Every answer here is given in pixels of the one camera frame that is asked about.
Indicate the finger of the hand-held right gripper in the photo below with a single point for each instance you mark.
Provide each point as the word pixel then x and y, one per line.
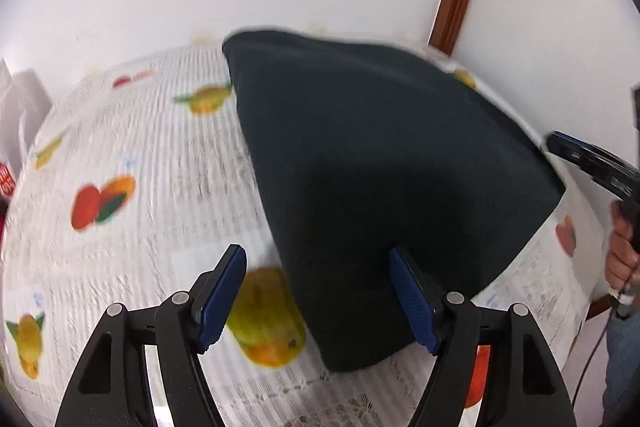
pixel 575 149

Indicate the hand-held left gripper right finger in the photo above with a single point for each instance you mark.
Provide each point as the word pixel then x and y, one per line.
pixel 412 302

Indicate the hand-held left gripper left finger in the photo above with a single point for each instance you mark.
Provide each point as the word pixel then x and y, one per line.
pixel 222 302

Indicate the black t-shirt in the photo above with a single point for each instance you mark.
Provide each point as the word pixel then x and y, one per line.
pixel 375 157

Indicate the person's right hand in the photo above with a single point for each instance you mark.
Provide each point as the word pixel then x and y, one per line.
pixel 620 257

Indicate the person's blue jeans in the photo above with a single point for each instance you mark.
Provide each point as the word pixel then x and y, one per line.
pixel 620 367

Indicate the fruit print tablecloth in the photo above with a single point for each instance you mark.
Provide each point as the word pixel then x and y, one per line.
pixel 150 147

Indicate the white plastic shopping bag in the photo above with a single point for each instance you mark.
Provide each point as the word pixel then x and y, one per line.
pixel 25 107

